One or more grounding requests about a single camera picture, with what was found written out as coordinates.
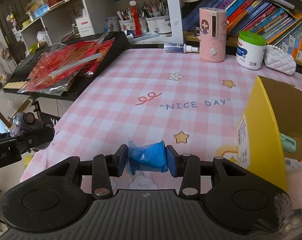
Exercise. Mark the pink humidifier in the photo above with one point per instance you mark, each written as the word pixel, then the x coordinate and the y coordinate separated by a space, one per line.
pixel 213 34

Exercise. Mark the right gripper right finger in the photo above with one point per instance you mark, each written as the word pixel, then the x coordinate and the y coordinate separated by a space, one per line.
pixel 187 167

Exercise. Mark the white shelf unit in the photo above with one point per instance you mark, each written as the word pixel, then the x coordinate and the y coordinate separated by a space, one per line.
pixel 100 16

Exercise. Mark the mint green stapler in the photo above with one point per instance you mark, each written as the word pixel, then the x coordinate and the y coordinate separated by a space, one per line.
pixel 288 143

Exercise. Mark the blue plastic packet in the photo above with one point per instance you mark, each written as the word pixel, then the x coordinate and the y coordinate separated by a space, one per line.
pixel 150 158

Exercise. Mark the red decorations plastic bag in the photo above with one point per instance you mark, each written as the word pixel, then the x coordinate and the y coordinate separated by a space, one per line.
pixel 57 68

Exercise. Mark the row of books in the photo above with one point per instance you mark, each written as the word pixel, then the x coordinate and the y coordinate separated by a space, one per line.
pixel 262 17

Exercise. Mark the black Yamaha keyboard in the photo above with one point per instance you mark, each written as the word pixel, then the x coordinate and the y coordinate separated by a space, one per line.
pixel 79 83

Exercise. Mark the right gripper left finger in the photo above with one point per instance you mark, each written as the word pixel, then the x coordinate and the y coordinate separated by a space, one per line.
pixel 104 167

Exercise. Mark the blue spray bottle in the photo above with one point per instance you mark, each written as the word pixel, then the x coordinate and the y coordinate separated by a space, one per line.
pixel 180 48

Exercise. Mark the white pen holder cup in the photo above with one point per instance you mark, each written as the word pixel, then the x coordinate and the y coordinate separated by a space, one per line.
pixel 159 25

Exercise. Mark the white staples box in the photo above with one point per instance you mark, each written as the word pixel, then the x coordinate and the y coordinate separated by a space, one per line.
pixel 292 164

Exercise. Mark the pink plush toy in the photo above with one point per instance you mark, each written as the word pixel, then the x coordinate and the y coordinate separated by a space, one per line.
pixel 294 180

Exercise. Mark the white quilted pouch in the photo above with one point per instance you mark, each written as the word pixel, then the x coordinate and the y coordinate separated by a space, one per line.
pixel 276 59

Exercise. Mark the pink checkered tablecloth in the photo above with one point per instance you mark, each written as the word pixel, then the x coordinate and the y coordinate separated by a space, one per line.
pixel 148 96

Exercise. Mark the yellow cardboard box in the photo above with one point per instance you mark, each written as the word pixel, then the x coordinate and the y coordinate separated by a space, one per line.
pixel 274 107

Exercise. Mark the white jar green lid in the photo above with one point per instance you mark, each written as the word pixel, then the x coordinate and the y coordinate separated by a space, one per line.
pixel 250 50

